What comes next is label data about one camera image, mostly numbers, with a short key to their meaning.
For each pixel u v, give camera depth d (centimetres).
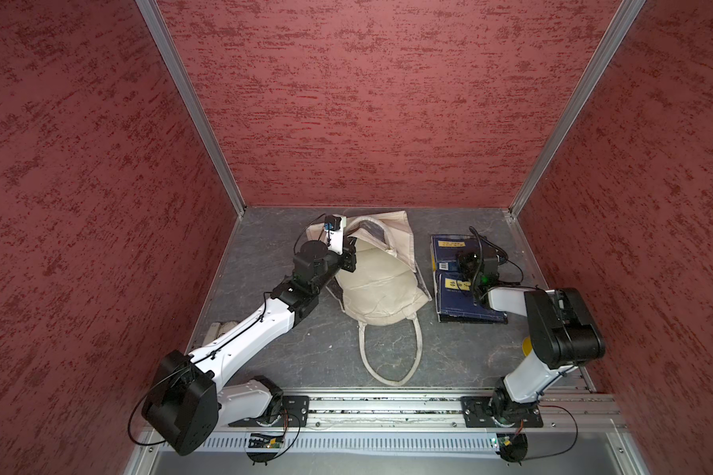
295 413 75
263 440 73
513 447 70
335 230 64
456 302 88
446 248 100
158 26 73
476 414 74
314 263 57
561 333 46
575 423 71
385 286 98
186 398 39
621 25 73
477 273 76
